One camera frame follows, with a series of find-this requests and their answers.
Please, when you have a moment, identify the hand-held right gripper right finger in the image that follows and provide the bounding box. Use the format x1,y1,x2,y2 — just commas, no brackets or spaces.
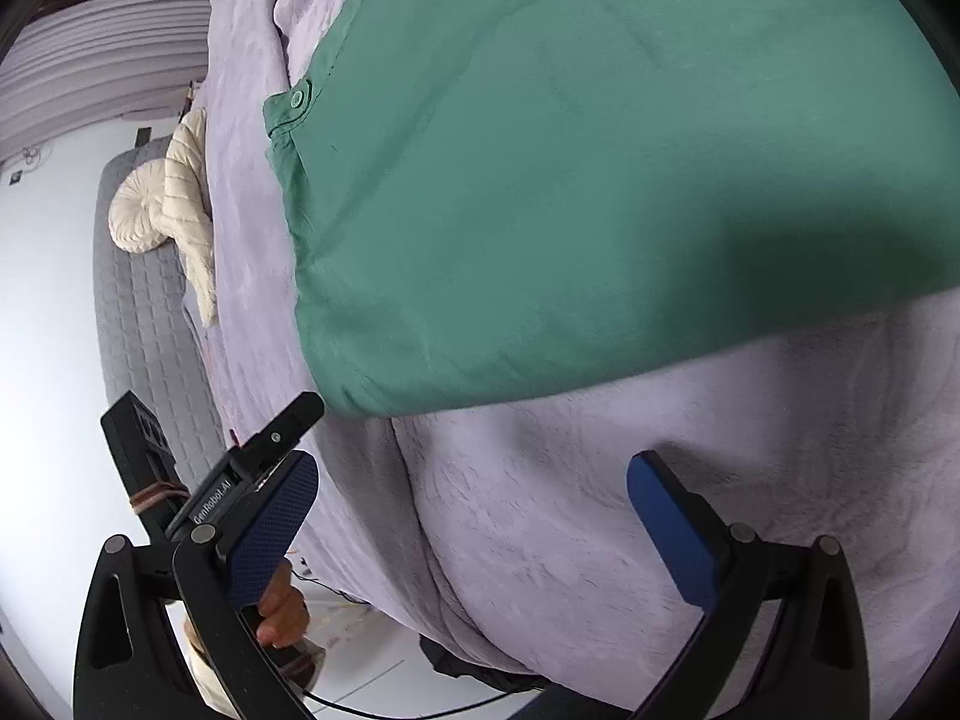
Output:
626,450,872,720

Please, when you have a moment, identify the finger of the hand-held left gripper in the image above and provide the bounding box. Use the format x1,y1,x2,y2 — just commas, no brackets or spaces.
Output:
229,391,327,475

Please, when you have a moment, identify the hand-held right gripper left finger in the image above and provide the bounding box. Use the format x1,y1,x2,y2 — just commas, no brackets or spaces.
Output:
73,450,320,720

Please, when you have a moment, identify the green button shirt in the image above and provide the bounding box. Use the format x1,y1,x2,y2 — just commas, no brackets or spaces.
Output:
261,0,960,419

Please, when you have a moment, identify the person's left hand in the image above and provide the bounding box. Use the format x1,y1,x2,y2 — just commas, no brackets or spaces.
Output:
255,561,313,650

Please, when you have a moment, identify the purple plush blanket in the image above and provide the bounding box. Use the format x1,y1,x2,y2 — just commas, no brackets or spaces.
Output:
201,0,960,720

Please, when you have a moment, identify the grey quilted mattress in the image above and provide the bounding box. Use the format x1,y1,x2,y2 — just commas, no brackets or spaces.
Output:
93,136,227,460

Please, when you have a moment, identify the dark cloth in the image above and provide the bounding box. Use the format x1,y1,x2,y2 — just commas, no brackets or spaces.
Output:
418,636,552,693

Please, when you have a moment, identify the cream knitted twisted pillow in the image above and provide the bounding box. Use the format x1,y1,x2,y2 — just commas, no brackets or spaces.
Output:
154,109,221,329

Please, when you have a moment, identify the cream round pleated pillow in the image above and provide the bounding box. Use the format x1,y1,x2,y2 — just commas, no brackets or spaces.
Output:
109,161,179,254

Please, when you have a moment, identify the pale pleated curtain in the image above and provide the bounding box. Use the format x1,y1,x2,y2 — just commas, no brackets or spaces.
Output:
0,0,212,147

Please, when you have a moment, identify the thin black cable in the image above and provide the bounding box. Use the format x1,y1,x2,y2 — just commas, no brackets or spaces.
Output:
298,679,550,720

